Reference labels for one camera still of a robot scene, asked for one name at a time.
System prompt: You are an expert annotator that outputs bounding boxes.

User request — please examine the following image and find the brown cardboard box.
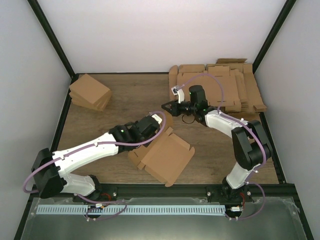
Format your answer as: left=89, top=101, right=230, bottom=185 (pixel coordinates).
left=128, top=112, right=195, bottom=187

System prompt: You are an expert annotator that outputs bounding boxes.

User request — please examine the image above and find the stack of folded cardboard boxes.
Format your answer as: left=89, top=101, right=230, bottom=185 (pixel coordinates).
left=69, top=74, right=112, bottom=112

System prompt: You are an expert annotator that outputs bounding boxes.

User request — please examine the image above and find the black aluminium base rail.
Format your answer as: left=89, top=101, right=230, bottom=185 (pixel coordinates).
left=88, top=183, right=299, bottom=203

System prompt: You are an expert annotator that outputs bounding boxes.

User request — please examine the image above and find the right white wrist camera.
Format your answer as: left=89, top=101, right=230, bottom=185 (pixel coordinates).
left=171, top=85, right=185, bottom=104

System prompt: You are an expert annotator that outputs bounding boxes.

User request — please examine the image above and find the black frame post right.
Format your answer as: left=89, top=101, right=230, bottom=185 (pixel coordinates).
left=252, top=0, right=297, bottom=73

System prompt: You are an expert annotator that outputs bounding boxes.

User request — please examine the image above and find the black frame post left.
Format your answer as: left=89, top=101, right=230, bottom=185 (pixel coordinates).
left=27, top=0, right=76, bottom=78

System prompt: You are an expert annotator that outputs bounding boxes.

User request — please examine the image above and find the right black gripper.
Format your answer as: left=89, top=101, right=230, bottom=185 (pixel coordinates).
left=162, top=99, right=197, bottom=117

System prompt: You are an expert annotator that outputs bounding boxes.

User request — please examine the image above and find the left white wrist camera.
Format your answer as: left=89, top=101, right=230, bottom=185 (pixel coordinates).
left=149, top=112, right=163, bottom=125

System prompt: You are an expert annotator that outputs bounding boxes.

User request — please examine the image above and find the purple cable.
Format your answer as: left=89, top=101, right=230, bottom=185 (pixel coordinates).
left=179, top=72, right=267, bottom=221
left=22, top=110, right=167, bottom=195

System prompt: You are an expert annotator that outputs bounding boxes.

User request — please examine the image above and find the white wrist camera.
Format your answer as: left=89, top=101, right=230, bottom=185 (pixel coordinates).
left=171, top=85, right=185, bottom=104
left=149, top=112, right=163, bottom=125

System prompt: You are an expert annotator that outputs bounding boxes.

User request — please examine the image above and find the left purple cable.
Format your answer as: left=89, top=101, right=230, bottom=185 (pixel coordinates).
left=22, top=110, right=167, bottom=195

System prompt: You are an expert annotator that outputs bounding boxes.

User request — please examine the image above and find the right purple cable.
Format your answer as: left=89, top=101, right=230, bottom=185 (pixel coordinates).
left=179, top=72, right=267, bottom=221

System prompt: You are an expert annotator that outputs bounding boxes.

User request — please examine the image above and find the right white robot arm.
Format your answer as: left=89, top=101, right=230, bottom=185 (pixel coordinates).
left=161, top=85, right=273, bottom=202

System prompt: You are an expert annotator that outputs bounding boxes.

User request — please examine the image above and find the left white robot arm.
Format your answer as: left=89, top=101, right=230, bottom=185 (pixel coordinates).
left=31, top=114, right=163, bottom=202

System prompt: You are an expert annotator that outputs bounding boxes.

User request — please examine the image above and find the black frame post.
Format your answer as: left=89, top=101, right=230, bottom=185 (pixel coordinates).
left=27, top=0, right=76, bottom=78
left=252, top=0, right=297, bottom=73

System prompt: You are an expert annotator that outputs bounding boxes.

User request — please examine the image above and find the light blue slotted cable duct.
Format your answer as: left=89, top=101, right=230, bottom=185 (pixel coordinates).
left=36, top=204, right=226, bottom=216

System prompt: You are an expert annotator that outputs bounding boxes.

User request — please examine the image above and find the pile of flat cardboard blanks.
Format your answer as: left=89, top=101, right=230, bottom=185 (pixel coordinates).
left=168, top=58, right=267, bottom=114

